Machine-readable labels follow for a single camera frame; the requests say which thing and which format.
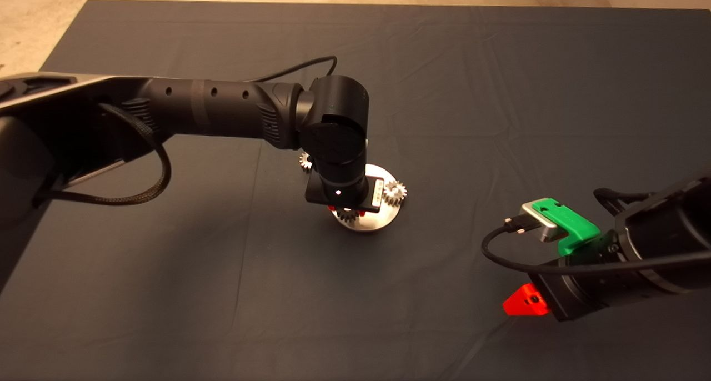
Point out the round metal carrier plate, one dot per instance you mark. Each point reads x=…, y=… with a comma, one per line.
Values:
x=380, y=220

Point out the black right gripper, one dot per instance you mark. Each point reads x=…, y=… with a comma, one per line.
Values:
x=572, y=297

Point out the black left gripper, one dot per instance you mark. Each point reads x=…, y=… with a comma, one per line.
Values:
x=316, y=192

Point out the small silver camera box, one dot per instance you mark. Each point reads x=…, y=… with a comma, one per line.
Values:
x=541, y=220

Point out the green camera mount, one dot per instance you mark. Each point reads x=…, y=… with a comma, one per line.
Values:
x=572, y=225

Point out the dark table cloth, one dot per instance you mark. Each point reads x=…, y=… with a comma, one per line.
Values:
x=472, y=81

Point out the small steel planetary gear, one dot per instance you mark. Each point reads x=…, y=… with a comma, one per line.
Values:
x=348, y=216
x=395, y=193
x=304, y=160

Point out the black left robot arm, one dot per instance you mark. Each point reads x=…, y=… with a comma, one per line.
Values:
x=211, y=111

